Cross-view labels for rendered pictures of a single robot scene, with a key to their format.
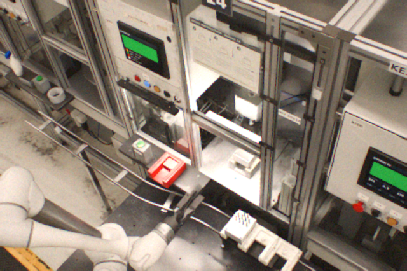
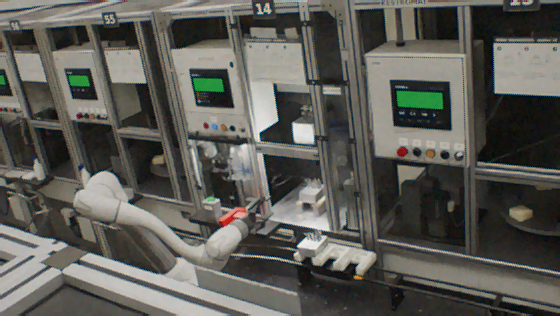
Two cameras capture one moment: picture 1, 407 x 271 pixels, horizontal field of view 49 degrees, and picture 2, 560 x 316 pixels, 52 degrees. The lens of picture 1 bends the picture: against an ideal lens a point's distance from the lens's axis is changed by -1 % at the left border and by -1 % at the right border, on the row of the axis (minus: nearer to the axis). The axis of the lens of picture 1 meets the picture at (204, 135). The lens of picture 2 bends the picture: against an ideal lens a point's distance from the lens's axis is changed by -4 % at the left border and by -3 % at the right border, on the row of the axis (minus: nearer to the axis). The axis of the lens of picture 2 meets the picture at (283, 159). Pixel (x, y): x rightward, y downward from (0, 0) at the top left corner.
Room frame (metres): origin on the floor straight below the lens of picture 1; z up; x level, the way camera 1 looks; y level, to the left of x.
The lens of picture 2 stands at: (-1.40, 0.18, 2.36)
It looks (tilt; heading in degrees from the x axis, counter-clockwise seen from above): 22 degrees down; 355
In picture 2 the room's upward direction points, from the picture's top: 9 degrees counter-clockwise
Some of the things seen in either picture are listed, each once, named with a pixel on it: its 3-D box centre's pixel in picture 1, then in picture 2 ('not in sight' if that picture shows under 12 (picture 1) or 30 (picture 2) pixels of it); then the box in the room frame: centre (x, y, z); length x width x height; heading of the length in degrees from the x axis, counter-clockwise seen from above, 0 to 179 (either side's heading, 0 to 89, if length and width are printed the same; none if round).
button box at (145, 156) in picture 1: (144, 150); (213, 209); (1.48, 0.33, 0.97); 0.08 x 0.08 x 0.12; 48
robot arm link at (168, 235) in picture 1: (163, 233); (237, 230); (0.90, 0.22, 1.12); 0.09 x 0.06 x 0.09; 47
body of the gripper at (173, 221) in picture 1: (175, 220); (247, 222); (0.96, 0.17, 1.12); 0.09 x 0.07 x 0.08; 137
